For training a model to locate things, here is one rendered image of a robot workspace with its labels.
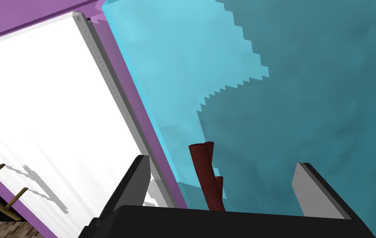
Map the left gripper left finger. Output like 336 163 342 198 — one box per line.
99 154 152 219

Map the dark red door handle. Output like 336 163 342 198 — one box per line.
188 141 227 212

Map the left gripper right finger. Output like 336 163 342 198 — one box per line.
291 162 353 220

